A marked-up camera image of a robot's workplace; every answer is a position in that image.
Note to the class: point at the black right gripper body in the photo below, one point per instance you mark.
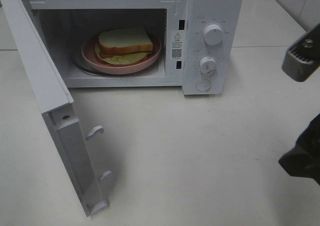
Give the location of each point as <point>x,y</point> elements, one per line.
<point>303,160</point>

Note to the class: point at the round door release button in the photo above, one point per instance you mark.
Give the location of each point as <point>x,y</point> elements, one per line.
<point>203,85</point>

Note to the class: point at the white bread sandwich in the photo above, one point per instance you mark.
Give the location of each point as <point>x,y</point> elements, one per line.
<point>123,46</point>

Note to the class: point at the pink round plate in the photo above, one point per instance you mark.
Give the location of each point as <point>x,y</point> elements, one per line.
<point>90,57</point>

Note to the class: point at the white microwave door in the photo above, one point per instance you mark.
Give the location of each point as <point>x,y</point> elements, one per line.
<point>56,106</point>

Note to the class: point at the lower white timer knob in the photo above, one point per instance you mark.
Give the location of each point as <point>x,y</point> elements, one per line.
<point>208,65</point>

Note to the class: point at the upper white power knob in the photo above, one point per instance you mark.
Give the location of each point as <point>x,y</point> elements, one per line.
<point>213,33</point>

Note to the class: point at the white microwave oven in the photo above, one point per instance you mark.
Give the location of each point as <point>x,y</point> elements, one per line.
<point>67,24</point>

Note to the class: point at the white warning label sticker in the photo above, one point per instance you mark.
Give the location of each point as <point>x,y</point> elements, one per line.
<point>177,45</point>

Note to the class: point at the glass microwave turntable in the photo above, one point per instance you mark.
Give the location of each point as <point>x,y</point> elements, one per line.
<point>157,69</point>

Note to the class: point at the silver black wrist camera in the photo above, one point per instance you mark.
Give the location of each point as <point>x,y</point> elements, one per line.
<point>302,58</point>

